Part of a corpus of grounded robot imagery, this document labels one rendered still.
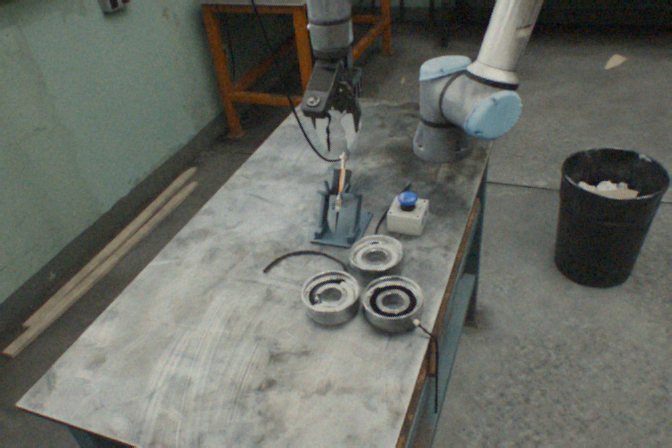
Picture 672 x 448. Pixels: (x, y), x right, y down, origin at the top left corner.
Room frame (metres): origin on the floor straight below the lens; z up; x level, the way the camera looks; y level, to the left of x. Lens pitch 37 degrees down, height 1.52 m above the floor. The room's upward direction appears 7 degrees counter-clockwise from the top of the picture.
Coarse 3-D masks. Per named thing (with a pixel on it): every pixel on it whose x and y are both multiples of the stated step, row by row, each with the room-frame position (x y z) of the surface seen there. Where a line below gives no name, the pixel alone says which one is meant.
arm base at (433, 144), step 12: (420, 132) 1.23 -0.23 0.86; (432, 132) 1.20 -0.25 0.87; (444, 132) 1.19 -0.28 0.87; (456, 132) 1.19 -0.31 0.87; (420, 144) 1.23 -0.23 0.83; (432, 144) 1.19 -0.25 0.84; (444, 144) 1.18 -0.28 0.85; (456, 144) 1.19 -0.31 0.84; (468, 144) 1.19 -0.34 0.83; (420, 156) 1.21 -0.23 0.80; (432, 156) 1.18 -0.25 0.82; (444, 156) 1.17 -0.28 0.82; (456, 156) 1.17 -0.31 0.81
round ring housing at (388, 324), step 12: (396, 276) 0.74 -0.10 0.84; (372, 288) 0.73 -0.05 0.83; (408, 288) 0.72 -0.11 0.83; (420, 288) 0.70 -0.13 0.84; (384, 300) 0.71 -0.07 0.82; (396, 300) 0.71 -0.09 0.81; (408, 300) 0.69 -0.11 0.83; (420, 300) 0.68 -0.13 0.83; (372, 312) 0.66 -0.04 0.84; (396, 312) 0.67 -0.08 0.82; (420, 312) 0.66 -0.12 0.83; (384, 324) 0.64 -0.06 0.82; (396, 324) 0.64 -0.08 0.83; (408, 324) 0.64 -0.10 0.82
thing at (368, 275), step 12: (360, 240) 0.86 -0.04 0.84; (372, 240) 0.86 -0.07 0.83; (384, 240) 0.86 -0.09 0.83; (396, 240) 0.84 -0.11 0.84; (372, 252) 0.83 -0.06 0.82; (384, 252) 0.83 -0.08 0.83; (396, 252) 0.82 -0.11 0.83; (372, 264) 0.79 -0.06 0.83; (384, 264) 0.79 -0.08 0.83; (396, 264) 0.77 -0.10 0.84; (360, 276) 0.78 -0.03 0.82; (372, 276) 0.76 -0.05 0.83; (384, 276) 0.76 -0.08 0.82
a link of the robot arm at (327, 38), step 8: (344, 24) 0.97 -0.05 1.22; (312, 32) 0.98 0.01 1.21; (320, 32) 0.96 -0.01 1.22; (328, 32) 0.96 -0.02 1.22; (336, 32) 0.96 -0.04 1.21; (344, 32) 0.96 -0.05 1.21; (352, 32) 0.99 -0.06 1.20; (312, 40) 0.98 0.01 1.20; (320, 40) 0.96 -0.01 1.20; (328, 40) 0.96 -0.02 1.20; (336, 40) 0.96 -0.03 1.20; (344, 40) 0.96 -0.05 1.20; (352, 40) 0.98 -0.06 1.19; (320, 48) 0.97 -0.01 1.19; (328, 48) 0.96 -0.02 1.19; (336, 48) 0.96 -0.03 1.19
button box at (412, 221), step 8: (424, 200) 0.96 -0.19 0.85; (392, 208) 0.94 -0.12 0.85; (400, 208) 0.94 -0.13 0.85; (408, 208) 0.93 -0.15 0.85; (416, 208) 0.93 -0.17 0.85; (424, 208) 0.93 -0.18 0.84; (392, 216) 0.92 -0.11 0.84; (400, 216) 0.91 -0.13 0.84; (408, 216) 0.91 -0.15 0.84; (416, 216) 0.91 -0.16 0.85; (424, 216) 0.93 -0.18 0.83; (392, 224) 0.92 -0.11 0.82; (400, 224) 0.91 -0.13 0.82; (408, 224) 0.91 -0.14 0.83; (416, 224) 0.90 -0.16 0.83; (424, 224) 0.92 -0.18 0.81; (400, 232) 0.91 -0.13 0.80; (408, 232) 0.91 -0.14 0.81; (416, 232) 0.90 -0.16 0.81
